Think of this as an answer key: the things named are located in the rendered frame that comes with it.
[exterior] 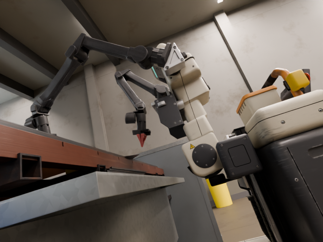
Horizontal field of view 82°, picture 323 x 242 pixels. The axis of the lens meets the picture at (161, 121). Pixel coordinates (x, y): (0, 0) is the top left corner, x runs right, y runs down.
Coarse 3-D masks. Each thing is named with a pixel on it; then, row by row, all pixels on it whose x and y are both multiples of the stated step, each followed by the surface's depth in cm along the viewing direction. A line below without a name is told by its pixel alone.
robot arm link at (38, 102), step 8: (72, 48) 95; (72, 56) 96; (64, 64) 99; (72, 64) 99; (80, 64) 102; (64, 72) 99; (72, 72) 101; (56, 80) 100; (64, 80) 101; (48, 88) 101; (56, 88) 101; (40, 96) 101; (48, 96) 100; (56, 96) 104; (32, 104) 102; (40, 104) 100; (48, 104) 103; (40, 112) 102
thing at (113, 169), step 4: (112, 168) 43; (116, 168) 45; (120, 168) 47; (124, 168) 50; (116, 172) 45; (120, 172) 47; (124, 172) 50; (128, 172) 52; (132, 172) 56; (136, 172) 59; (140, 172) 63; (144, 172) 68
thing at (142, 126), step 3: (138, 123) 112; (141, 123) 112; (144, 123) 113; (138, 126) 112; (141, 126) 111; (144, 126) 112; (138, 129) 111; (141, 129) 110; (144, 129) 110; (147, 129) 109; (132, 132) 111; (141, 132) 112; (150, 132) 114
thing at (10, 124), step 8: (0, 120) 39; (16, 128) 42; (24, 128) 44; (48, 136) 51; (56, 136) 54; (80, 144) 65; (104, 152) 81; (136, 160) 122; (48, 168) 65; (48, 176) 76
